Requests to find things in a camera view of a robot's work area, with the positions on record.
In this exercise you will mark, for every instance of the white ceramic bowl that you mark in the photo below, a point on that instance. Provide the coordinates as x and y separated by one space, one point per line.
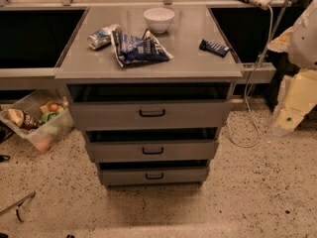
158 20

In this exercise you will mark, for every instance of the brown snack bag in bin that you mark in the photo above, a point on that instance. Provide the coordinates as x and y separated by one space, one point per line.
22 119

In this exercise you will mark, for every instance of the grey drawer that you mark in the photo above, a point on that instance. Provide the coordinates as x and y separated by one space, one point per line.
132 173
149 105
152 145

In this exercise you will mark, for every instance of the orange fruit in bin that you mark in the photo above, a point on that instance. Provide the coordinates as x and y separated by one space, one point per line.
54 107

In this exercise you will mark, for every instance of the clear plastic storage bin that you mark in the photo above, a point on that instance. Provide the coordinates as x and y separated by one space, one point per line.
36 104

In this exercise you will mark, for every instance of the green packet in bin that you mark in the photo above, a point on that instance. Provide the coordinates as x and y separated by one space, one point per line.
48 116

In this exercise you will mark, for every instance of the blue chip bag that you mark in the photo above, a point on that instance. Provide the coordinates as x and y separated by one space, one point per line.
131 49

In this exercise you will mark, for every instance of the grey bottom drawer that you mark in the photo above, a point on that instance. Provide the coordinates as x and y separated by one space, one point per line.
132 173

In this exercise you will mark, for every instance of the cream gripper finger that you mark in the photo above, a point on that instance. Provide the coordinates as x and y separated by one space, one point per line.
296 98

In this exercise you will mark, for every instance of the grey drawer cabinet frame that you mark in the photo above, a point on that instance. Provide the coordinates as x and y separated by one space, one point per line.
191 25

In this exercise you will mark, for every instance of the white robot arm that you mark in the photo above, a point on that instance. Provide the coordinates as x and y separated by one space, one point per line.
300 40

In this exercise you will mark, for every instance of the grey top drawer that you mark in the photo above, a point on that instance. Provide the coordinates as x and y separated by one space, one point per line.
149 105

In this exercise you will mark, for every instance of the crushed silver soda can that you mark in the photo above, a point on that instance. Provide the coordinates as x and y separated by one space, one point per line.
102 37

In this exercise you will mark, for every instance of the dark blue snack bar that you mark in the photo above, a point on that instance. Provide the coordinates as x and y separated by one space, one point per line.
214 48

